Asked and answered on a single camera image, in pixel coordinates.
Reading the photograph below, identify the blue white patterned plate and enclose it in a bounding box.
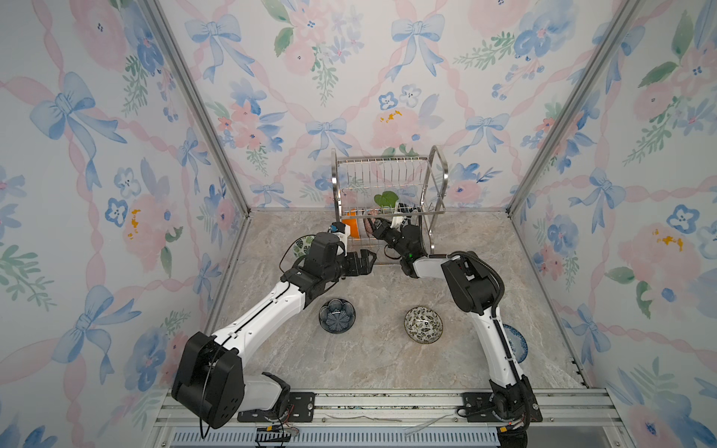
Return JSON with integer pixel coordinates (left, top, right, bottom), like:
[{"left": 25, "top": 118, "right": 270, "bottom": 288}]
[{"left": 503, "top": 324, "right": 528, "bottom": 363}]

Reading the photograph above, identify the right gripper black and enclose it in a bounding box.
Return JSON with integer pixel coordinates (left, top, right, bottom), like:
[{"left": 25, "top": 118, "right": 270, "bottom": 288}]
[{"left": 368, "top": 215, "right": 409, "bottom": 263}]

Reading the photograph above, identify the green leaf pattern bowl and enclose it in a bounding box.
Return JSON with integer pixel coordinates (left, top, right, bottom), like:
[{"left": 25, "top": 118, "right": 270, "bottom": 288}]
[{"left": 291, "top": 234, "right": 315, "bottom": 259}]

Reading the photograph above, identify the black white floral bowl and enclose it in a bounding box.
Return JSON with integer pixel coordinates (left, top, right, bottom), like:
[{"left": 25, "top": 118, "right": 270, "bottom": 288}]
[
  {"left": 365, "top": 218, "right": 386, "bottom": 240},
  {"left": 403, "top": 306, "right": 444, "bottom": 345}
]

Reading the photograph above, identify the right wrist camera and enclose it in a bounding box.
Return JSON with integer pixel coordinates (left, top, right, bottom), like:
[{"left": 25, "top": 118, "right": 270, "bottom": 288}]
[{"left": 391, "top": 203, "right": 419, "bottom": 230}]

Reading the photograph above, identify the stainless steel dish rack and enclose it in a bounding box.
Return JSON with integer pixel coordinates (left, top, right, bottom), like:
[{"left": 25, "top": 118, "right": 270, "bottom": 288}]
[{"left": 330, "top": 145, "right": 448, "bottom": 264}]

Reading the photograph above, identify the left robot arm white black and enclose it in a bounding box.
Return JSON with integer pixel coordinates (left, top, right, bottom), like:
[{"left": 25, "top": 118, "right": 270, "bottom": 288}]
[{"left": 171, "top": 231, "right": 377, "bottom": 429}]

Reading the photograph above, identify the green leaf-shaped dish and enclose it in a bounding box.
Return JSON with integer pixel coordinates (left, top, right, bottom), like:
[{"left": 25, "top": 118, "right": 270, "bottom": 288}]
[{"left": 373, "top": 190, "right": 400, "bottom": 210}]

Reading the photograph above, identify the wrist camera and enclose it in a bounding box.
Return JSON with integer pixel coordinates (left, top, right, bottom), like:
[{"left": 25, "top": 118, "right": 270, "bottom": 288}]
[
  {"left": 391, "top": 203, "right": 419, "bottom": 230},
  {"left": 330, "top": 222, "right": 351, "bottom": 246}
]

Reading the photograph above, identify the white bowl orange outside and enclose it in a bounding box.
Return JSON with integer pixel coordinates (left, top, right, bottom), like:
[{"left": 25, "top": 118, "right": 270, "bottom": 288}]
[{"left": 342, "top": 210, "right": 361, "bottom": 239}]

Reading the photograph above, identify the black white floral bowl front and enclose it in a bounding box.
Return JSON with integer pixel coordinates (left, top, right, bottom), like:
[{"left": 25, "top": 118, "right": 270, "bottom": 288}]
[{"left": 403, "top": 306, "right": 444, "bottom": 345}]

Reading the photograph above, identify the dark blue flower bowl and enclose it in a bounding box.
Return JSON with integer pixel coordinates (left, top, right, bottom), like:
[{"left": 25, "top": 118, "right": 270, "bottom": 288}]
[{"left": 319, "top": 298, "right": 356, "bottom": 334}]

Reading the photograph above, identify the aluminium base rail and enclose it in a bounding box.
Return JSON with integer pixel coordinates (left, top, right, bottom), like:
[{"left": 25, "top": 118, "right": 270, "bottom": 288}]
[{"left": 144, "top": 389, "right": 635, "bottom": 447}]

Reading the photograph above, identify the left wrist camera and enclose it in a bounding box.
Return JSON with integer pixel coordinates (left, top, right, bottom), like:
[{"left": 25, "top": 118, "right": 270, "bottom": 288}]
[{"left": 330, "top": 222, "right": 351, "bottom": 246}]

